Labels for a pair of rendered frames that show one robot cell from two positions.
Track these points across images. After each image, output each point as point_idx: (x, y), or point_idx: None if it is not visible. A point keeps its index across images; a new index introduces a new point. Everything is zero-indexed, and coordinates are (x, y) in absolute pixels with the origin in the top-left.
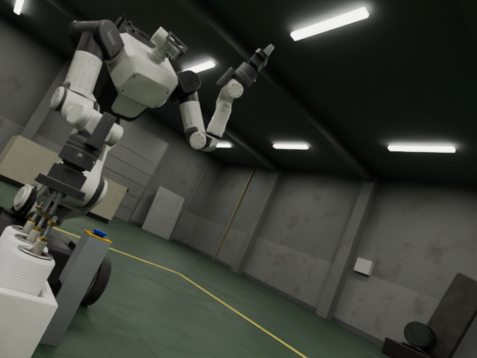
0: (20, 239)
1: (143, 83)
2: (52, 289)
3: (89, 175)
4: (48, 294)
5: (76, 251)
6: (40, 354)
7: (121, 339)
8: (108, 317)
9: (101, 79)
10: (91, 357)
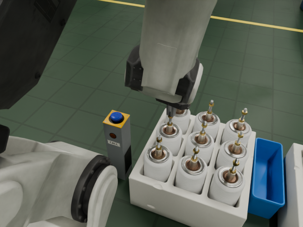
0: (178, 127)
1: None
2: (125, 161)
3: (75, 146)
4: (164, 116)
5: (126, 134)
6: (134, 157)
7: None
8: None
9: (62, 0)
10: (103, 152)
